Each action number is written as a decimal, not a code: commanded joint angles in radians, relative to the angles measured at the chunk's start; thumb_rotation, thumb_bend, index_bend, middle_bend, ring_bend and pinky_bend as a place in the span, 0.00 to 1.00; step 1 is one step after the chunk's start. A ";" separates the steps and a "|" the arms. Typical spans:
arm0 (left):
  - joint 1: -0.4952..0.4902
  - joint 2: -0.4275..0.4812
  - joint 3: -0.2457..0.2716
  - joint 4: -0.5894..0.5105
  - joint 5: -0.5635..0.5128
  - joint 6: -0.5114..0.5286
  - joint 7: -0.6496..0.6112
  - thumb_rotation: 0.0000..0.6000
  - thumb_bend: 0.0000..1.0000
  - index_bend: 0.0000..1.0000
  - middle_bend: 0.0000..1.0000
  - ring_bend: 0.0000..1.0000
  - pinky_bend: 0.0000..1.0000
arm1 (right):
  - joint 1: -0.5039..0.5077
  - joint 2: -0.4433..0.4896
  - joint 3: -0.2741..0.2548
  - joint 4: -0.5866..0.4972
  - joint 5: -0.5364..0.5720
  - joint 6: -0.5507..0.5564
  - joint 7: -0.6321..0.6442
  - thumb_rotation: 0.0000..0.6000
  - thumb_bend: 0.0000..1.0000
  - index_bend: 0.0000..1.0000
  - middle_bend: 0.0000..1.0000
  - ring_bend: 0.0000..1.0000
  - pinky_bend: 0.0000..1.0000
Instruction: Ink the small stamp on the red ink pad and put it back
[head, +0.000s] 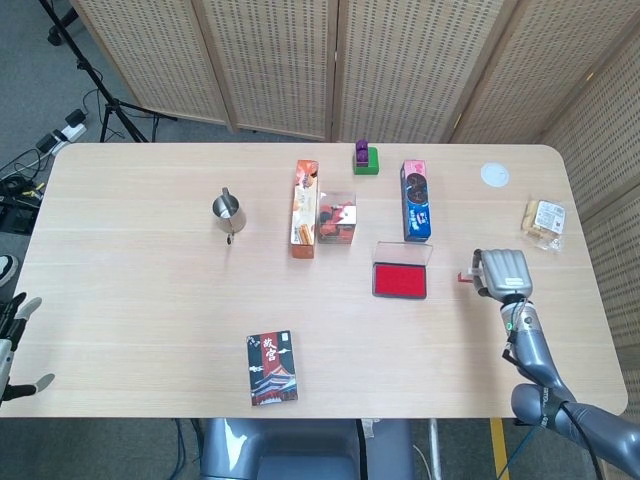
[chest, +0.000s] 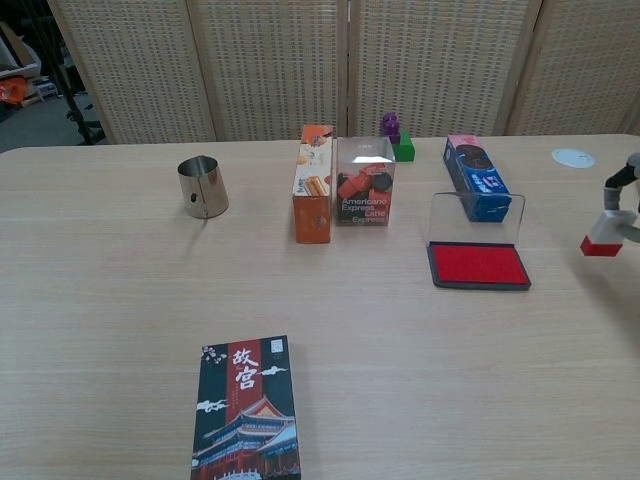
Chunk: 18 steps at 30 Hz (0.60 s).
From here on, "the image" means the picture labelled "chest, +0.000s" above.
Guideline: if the orange biscuit stick box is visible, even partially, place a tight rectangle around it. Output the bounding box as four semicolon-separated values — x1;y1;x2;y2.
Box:
291;124;336;245

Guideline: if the black tripod stand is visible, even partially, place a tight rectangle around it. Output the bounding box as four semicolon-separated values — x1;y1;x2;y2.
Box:
27;0;104;147

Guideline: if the red ink pad clear lid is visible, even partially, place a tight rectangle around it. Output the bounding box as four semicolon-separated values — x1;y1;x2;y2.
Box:
426;191;533;292

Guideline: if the black red palace print box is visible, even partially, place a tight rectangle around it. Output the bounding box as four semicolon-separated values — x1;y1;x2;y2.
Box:
190;335;303;480

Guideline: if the blue pink cookie box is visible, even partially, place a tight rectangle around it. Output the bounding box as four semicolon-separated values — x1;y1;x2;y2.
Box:
444;133;513;223

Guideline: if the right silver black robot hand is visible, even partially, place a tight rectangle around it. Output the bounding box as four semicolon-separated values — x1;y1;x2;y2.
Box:
602;152;640;242

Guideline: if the white round table grommet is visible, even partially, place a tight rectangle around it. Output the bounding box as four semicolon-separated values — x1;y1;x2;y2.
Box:
551;147;598;169

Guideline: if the green toy block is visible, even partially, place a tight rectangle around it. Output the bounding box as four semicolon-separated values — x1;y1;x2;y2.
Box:
390;129;418;163

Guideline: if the clear coffee capsule box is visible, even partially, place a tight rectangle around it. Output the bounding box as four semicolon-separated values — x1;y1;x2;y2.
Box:
335;135;397;228

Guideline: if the small red stamp block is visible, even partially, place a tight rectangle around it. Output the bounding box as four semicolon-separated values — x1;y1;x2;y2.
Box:
579;209;627;258

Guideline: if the stainless steel milk pitcher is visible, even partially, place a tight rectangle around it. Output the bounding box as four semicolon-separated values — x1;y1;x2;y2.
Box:
176;155;231;220

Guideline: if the orange bag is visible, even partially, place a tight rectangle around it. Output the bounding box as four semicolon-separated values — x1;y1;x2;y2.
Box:
0;78;27;105

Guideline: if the wooden rattan folding screen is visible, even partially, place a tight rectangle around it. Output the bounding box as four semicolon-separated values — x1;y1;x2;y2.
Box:
46;0;640;147

